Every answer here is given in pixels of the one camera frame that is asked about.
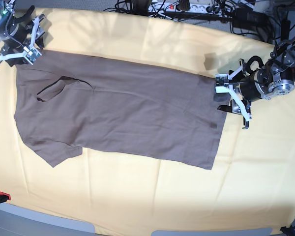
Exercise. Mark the black power adapter brick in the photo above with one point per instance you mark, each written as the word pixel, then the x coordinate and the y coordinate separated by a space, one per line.
pixel 247 19

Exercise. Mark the black tripod foot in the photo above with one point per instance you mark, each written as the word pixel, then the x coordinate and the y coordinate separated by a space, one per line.
pixel 288 231

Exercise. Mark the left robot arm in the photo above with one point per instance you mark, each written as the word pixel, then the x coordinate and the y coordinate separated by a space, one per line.
pixel 278 75

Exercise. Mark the yellow table cloth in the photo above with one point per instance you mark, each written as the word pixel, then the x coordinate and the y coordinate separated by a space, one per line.
pixel 251 184

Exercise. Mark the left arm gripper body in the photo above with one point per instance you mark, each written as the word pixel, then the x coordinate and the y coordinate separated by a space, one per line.
pixel 244 81

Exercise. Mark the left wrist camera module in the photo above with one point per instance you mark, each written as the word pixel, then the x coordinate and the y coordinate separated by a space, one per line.
pixel 221 80

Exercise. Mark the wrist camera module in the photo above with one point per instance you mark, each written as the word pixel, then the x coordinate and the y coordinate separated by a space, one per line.
pixel 32 55
pixel 221 80

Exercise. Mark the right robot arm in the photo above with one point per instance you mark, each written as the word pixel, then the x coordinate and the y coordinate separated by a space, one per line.
pixel 18 57

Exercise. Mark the grey chair back left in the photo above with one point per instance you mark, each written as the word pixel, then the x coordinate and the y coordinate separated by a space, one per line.
pixel 48 219

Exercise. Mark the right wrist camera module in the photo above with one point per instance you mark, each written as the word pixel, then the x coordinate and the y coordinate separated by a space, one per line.
pixel 32 55

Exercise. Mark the brown T-shirt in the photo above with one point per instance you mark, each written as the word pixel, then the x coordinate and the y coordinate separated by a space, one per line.
pixel 67 102

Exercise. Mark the white power strip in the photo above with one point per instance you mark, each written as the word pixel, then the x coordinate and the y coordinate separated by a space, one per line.
pixel 174 10

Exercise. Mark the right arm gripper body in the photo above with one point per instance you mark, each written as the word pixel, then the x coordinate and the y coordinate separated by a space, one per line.
pixel 15 32

